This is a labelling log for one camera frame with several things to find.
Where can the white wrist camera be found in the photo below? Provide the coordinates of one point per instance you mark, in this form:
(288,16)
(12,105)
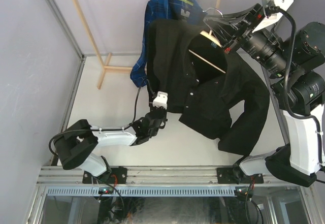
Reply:
(161,100)
(275,3)

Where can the left black mount plate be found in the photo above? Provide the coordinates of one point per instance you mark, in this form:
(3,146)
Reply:
(117,176)

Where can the black mount plate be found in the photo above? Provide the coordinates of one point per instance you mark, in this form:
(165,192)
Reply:
(117,176)
(228,175)

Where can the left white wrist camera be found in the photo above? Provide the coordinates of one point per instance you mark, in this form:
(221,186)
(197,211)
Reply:
(161,100)

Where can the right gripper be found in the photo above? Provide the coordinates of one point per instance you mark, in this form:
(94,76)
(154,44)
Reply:
(226,32)

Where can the right black mount plate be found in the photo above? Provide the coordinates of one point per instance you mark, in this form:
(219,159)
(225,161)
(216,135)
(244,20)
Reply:
(228,175)

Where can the blue slotted cable duct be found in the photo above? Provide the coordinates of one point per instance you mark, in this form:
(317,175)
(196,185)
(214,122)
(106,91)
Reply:
(143,191)

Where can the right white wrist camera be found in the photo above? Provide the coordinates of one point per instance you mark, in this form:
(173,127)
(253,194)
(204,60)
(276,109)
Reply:
(275,3)

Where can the cream wooden hanger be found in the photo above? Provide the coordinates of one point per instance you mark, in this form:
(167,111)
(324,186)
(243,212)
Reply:
(213,41)

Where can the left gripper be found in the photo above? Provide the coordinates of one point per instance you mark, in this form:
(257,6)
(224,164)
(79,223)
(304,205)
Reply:
(164,110)

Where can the black shirt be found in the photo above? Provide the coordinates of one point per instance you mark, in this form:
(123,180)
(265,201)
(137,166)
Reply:
(231,108)

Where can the wooden clothes rack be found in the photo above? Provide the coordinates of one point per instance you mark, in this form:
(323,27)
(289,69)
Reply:
(105,65)

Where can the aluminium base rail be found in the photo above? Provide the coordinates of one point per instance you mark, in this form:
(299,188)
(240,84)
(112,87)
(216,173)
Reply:
(141,176)

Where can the blue plaid shirt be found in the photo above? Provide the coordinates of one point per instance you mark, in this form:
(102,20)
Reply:
(163,9)

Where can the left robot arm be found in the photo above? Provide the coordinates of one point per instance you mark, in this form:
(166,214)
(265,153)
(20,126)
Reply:
(74,147)

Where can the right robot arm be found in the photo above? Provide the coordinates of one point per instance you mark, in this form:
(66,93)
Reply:
(270,36)

